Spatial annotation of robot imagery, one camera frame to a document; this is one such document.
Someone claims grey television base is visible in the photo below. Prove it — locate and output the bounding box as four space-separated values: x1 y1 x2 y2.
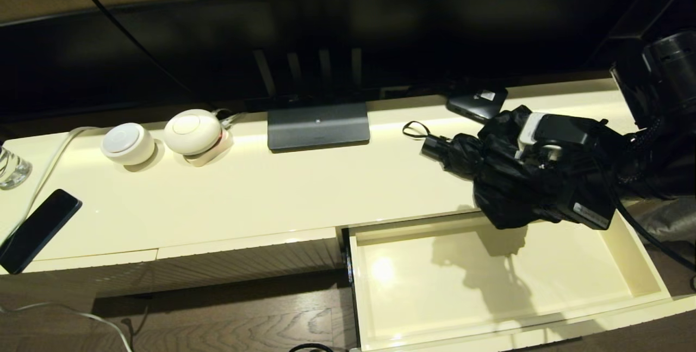
266 102 371 152

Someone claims black umbrella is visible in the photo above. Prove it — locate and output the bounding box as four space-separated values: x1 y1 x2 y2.
402 104 599 230

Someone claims white round dome device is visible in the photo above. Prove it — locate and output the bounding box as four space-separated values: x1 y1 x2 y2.
163 108 222 155

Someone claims white charging cable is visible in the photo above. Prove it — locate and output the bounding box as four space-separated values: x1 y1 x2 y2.
0 126 134 352

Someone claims white cable bundle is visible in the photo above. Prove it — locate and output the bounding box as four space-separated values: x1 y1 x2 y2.
214 108 248 129

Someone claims clear drinking glass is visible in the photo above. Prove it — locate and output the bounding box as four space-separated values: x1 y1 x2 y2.
0 145 33 189

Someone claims white round speaker grey ring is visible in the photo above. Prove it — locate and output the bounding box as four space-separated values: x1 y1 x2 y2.
100 122 156 166

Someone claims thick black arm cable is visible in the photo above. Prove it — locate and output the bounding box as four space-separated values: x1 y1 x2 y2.
614 200 696 272

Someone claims black set-top box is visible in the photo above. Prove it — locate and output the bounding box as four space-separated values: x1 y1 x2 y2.
446 87 509 124

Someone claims cream drawer with bar handle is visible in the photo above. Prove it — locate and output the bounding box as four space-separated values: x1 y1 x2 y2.
341 208 696 352

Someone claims black flat television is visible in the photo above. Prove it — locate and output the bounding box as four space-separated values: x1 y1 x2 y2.
109 0 653 108

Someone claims blurred cream and black object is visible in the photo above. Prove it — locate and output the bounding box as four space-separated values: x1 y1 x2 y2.
0 77 696 299

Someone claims grey fabric cushion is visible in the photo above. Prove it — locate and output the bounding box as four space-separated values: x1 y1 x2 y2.
628 199 696 245

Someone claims black smartphone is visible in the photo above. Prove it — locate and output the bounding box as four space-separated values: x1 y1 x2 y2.
0 189 83 275

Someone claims cream charging base plate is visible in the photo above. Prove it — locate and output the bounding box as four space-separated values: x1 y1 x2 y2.
181 129 234 168

